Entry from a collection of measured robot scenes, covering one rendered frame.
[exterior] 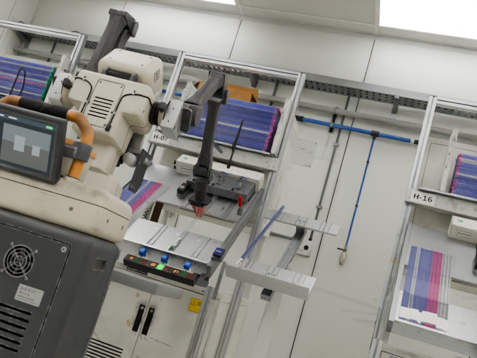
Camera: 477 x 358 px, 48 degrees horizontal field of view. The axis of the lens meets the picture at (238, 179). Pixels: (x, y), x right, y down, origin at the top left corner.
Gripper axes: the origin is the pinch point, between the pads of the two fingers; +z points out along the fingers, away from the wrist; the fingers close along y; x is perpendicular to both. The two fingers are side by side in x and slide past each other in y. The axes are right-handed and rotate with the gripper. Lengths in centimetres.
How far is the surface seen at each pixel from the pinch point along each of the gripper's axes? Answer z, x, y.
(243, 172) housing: -11.3, -36.7, -8.4
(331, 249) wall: 88, -149, -49
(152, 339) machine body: 54, 32, 7
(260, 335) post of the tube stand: 23, 42, -49
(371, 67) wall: -36, -243, -44
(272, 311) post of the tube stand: 15, 36, -51
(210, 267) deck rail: 3.5, 33.6, -20.8
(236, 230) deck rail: 0.6, 3.5, -21.1
